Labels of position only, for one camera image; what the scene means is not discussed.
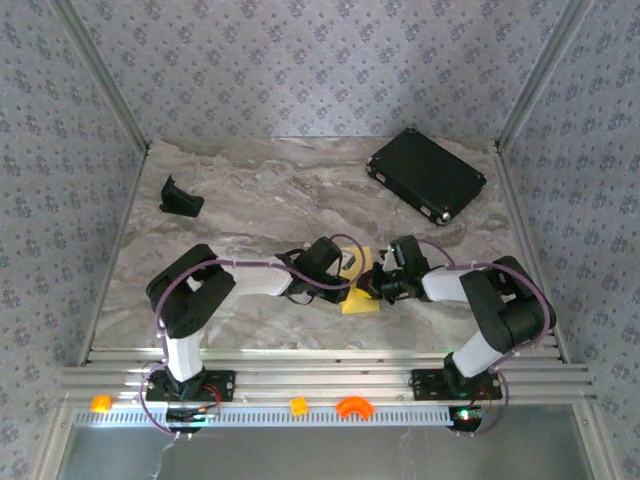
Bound orange curved plastic piece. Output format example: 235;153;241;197
335;396;375;420

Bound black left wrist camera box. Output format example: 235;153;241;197
301;237;345;280

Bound aluminium corner post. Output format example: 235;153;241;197
49;0;151;156
494;0;596;151

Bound black phone stand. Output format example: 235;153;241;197
158;173;205;218

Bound black hard case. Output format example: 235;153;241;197
366;127;488;227

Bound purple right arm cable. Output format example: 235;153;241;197
414;238;556;439

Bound grey slotted cable duct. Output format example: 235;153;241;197
73;405;456;429

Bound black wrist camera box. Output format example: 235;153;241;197
301;237;345;280
388;235;427;275

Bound yellow square paper sheet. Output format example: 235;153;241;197
341;244;381;315

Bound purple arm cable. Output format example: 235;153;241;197
138;233;364;441
414;238;556;439

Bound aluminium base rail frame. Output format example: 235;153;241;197
60;347;599;407

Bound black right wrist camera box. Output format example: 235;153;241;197
388;235;427;275

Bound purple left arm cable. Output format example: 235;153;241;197
138;233;364;441

